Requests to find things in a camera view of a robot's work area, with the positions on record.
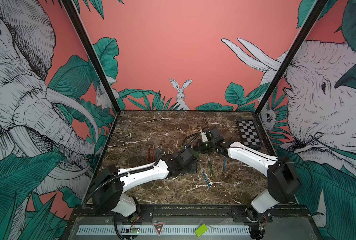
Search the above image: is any green sticky note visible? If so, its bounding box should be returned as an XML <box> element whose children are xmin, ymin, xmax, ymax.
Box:
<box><xmin>195</xmin><ymin>224</ymin><xmax>208</xmax><ymax>238</ymax></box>

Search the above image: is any black frame post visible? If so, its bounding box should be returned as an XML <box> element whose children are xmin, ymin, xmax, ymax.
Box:
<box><xmin>61</xmin><ymin>0</ymin><xmax>121</xmax><ymax>114</ymax></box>
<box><xmin>255</xmin><ymin>0</ymin><xmax>328</xmax><ymax>115</ymax></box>

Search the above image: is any white slotted cable duct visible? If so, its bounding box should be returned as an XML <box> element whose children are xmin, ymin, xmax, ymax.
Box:
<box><xmin>76</xmin><ymin>225</ymin><xmax>250</xmax><ymax>236</ymax></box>

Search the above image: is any black white checkerboard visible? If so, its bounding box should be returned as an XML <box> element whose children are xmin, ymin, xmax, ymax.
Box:
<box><xmin>236</xmin><ymin>119</ymin><xmax>262</xmax><ymax>150</ymax></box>

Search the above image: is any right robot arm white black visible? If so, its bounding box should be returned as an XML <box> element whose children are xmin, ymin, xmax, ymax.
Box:
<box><xmin>196</xmin><ymin>115</ymin><xmax>302</xmax><ymax>224</ymax></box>

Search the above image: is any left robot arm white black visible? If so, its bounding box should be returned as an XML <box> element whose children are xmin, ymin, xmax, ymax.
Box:
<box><xmin>81</xmin><ymin>133</ymin><xmax>201</xmax><ymax>217</ymax></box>

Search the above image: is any left black frame post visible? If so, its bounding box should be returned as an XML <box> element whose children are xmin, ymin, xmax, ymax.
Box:
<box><xmin>61</xmin><ymin>0</ymin><xmax>121</xmax><ymax>114</ymax></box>

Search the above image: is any small circuit board green led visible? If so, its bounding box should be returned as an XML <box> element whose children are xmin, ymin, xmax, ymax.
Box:
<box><xmin>126</xmin><ymin>227</ymin><xmax>141</xmax><ymax>235</ymax></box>

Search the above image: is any red carving knife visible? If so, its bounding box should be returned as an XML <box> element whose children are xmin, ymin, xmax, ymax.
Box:
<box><xmin>152</xmin><ymin>145</ymin><xmax>155</xmax><ymax>162</ymax></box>
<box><xmin>148</xmin><ymin>145</ymin><xmax>151</xmax><ymax>162</ymax></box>

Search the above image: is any blue carving knife front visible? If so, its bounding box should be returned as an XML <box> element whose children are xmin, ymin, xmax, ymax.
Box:
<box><xmin>199</xmin><ymin>165</ymin><xmax>211</xmax><ymax>188</ymax></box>

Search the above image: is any black front mounting rail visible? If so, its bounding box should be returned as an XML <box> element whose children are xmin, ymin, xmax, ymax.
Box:
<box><xmin>72</xmin><ymin>203</ymin><xmax>310</xmax><ymax>224</ymax></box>

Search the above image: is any right black frame post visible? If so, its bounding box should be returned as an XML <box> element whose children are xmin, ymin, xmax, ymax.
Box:
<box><xmin>255</xmin><ymin>0</ymin><xmax>328</xmax><ymax>115</ymax></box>

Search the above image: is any triangular warning sticker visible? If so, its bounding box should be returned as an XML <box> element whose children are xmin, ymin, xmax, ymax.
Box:
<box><xmin>153</xmin><ymin>222</ymin><xmax>166</xmax><ymax>236</ymax></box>

